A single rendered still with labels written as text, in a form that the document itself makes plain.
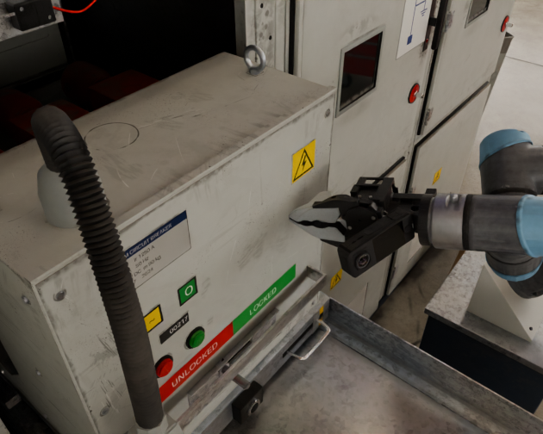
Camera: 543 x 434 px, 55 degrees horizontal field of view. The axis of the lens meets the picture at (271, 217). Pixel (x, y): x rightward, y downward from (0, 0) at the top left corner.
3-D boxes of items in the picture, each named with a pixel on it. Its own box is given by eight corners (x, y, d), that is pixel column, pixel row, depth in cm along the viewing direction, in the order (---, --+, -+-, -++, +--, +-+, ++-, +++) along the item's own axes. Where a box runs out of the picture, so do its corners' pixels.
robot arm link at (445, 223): (463, 262, 69) (460, 212, 65) (427, 258, 71) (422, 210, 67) (471, 227, 74) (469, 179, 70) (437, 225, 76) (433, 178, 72)
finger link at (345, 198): (320, 217, 79) (376, 220, 75) (315, 225, 78) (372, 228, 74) (314, 191, 76) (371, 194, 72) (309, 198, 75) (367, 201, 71)
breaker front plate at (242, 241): (321, 310, 106) (340, 94, 75) (133, 508, 77) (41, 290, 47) (315, 306, 107) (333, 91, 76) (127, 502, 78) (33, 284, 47)
